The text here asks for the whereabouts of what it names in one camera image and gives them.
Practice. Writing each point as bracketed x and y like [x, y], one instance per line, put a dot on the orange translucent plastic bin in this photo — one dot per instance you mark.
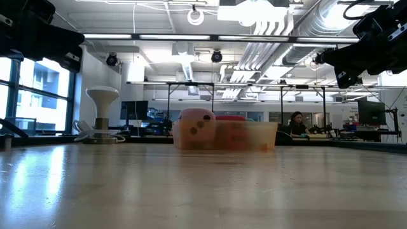
[260, 135]

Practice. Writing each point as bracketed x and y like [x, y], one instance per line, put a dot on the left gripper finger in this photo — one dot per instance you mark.
[51, 44]

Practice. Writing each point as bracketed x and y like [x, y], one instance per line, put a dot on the black overhead light bar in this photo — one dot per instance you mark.
[135, 37]

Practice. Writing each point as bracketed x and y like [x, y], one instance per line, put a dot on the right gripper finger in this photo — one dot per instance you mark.
[359, 57]

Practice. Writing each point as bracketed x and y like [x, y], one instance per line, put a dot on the black ceiling camera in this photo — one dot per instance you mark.
[112, 59]
[217, 56]

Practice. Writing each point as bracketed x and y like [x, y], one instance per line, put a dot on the black office chair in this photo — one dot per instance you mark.
[283, 139]

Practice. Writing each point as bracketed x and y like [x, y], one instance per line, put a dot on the person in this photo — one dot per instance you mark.
[297, 125]

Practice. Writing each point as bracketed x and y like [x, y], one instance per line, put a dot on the black computer monitor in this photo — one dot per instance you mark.
[371, 113]
[134, 110]

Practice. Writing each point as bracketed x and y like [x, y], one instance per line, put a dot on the large pink foam die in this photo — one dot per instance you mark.
[197, 115]

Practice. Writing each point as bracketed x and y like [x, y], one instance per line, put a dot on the large red foam die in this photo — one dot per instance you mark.
[230, 118]

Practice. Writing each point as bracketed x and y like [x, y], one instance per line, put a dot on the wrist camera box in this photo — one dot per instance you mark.
[25, 11]
[368, 26]

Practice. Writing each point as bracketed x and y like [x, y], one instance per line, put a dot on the black workstation frame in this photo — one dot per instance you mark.
[302, 86]
[190, 83]

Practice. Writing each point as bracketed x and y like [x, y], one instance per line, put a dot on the background black robot arm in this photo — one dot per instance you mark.
[165, 125]

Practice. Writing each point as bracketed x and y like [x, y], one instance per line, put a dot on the window with dark frame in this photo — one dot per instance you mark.
[41, 101]

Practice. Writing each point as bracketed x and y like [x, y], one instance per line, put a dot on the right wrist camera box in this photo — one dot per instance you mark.
[368, 26]

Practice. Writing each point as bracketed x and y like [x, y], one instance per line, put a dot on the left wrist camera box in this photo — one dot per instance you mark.
[25, 11]

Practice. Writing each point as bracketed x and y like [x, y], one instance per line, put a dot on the large teal foam die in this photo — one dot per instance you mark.
[250, 120]

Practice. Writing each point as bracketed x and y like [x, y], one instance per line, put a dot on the white mushroom-shaped lamp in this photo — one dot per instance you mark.
[102, 98]

